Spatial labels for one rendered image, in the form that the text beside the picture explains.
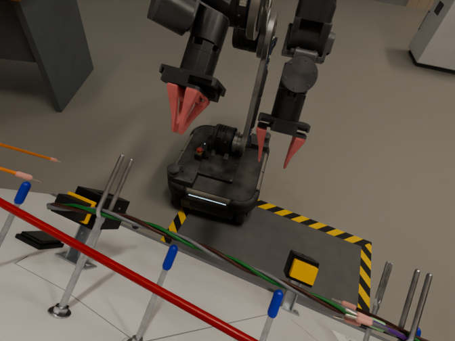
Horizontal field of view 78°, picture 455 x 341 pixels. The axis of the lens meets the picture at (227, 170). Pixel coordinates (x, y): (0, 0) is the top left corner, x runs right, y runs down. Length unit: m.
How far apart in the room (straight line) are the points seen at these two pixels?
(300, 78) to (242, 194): 1.15
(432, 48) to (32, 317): 4.52
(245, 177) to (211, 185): 0.21
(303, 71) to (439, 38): 4.07
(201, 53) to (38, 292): 0.38
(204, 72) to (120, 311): 0.35
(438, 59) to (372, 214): 2.91
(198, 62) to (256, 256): 1.32
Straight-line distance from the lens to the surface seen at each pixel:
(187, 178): 1.56
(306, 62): 0.49
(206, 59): 0.49
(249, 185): 1.62
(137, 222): 0.26
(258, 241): 1.70
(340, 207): 2.05
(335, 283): 1.74
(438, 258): 2.19
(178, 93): 0.48
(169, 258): 0.25
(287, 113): 0.56
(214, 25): 0.50
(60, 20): 2.72
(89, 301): 0.33
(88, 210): 0.27
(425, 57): 4.58
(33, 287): 0.33
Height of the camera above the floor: 1.45
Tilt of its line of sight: 46 degrees down
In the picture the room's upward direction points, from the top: 9 degrees clockwise
